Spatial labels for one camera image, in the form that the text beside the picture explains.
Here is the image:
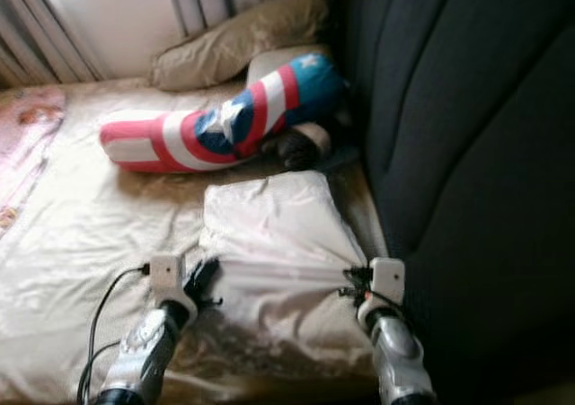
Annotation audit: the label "pink cartoon print quilt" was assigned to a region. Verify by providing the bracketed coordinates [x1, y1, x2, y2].
[0, 86, 66, 231]

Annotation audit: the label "red white blue star bolster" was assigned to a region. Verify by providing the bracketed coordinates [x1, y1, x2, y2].
[99, 52, 349, 174]

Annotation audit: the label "dark brown plush toy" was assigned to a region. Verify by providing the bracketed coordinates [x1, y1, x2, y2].
[270, 122, 335, 171]

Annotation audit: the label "dark padded headboard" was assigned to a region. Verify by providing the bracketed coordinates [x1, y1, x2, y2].
[328, 0, 575, 405]

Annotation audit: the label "plain cream pillow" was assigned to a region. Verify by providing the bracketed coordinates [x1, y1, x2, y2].
[244, 44, 315, 87]

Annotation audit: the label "olive beige pillow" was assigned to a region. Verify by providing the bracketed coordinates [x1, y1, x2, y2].
[148, 0, 329, 92]

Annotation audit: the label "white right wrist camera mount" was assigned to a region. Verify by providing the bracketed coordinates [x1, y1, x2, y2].
[357, 257, 407, 327]

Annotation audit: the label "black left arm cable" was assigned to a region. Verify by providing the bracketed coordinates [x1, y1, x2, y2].
[78, 263, 152, 405]

